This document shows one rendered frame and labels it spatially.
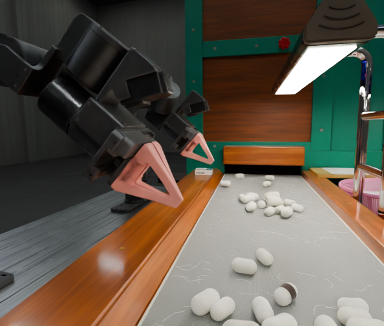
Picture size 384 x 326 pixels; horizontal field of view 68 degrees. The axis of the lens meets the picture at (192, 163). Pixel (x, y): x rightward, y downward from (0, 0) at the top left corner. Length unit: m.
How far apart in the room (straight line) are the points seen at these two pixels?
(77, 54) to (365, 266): 0.47
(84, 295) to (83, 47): 0.27
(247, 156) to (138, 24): 10.31
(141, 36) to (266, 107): 10.03
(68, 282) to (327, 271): 0.34
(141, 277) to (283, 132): 0.91
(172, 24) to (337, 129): 9.75
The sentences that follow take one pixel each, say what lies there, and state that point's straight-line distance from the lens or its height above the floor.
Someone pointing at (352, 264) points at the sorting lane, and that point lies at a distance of 0.50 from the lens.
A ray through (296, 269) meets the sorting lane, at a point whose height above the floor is 0.74.
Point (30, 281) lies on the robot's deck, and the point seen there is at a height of 0.67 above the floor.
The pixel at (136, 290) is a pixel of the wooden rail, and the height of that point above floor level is 0.76.
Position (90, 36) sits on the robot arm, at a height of 1.04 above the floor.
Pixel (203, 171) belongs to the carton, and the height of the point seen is 0.78.
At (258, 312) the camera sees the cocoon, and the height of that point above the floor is 0.75.
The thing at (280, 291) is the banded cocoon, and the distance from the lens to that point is 0.36.
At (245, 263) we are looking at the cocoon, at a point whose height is 0.76.
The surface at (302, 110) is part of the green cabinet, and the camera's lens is 1.19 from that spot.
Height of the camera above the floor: 0.94
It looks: 8 degrees down
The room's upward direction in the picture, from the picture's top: 1 degrees counter-clockwise
